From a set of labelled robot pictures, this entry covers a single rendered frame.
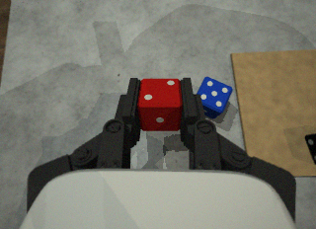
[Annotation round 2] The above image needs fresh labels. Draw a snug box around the blue die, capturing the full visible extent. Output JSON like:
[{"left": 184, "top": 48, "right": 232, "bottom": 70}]
[{"left": 197, "top": 77, "right": 233, "bottom": 118}]

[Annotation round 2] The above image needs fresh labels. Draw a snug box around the tan flat mat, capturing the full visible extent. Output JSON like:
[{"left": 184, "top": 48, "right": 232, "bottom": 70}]
[{"left": 230, "top": 49, "right": 316, "bottom": 176}]

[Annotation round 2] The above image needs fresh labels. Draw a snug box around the black die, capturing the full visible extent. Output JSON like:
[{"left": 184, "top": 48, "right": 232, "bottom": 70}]
[{"left": 305, "top": 133, "right": 316, "bottom": 164}]

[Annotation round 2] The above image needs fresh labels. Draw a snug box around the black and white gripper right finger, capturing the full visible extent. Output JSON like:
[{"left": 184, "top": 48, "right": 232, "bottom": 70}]
[{"left": 180, "top": 78, "right": 296, "bottom": 223}]

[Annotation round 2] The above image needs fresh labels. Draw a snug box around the red die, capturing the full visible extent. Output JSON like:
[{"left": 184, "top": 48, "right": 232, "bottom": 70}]
[{"left": 137, "top": 79, "right": 183, "bottom": 131}]

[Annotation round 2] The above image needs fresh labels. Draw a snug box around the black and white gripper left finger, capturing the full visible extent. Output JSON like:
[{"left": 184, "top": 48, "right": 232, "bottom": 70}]
[{"left": 27, "top": 78, "right": 141, "bottom": 214}]

